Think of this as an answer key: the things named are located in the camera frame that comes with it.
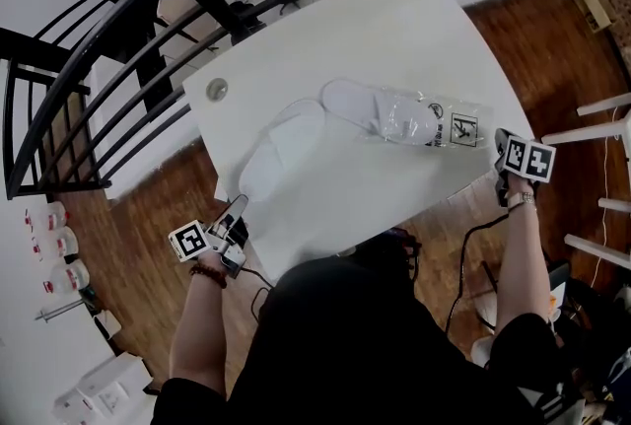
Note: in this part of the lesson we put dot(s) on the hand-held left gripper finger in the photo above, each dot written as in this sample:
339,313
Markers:
228,213
241,211

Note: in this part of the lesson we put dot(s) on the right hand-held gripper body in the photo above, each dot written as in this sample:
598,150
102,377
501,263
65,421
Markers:
535,162

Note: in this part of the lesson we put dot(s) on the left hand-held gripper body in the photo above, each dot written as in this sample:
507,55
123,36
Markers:
189,240

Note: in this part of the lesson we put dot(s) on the clear plastic bag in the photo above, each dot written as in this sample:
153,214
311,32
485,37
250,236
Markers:
468,117

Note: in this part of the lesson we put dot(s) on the white slipper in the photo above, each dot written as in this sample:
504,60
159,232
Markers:
365,110
281,152

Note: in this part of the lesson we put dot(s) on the person's right forearm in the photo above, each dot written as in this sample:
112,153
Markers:
522,265

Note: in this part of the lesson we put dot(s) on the person's left forearm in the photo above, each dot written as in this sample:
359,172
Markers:
197,329

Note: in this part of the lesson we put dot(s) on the metal wristwatch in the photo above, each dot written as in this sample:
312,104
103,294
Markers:
522,200

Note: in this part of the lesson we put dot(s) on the white side table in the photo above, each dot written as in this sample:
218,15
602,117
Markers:
599,250
586,124

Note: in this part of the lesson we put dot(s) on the small white box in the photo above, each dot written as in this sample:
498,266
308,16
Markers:
107,324

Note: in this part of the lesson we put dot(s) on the round metal table grommet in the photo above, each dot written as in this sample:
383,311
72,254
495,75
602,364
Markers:
217,89

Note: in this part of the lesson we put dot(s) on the clear bottle with red label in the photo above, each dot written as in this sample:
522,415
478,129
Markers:
70,277
55,216
62,243

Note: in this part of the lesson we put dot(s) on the black waist device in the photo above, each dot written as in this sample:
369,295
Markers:
404,245

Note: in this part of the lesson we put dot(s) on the metal rod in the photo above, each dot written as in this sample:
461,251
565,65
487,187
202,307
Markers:
59,310

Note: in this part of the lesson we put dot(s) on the cardboard box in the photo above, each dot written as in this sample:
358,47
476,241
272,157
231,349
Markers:
594,6

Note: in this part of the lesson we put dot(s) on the large white box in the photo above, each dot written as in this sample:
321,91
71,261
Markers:
113,378

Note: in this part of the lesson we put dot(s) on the person's black shirt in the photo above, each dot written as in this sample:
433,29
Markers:
355,349

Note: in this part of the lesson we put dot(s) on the light wooden desk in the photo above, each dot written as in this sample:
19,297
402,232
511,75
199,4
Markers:
189,16

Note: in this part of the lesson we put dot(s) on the white box with red print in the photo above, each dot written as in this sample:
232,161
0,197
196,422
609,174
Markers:
74,405

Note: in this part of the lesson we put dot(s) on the black metal railing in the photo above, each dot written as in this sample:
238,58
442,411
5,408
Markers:
217,9

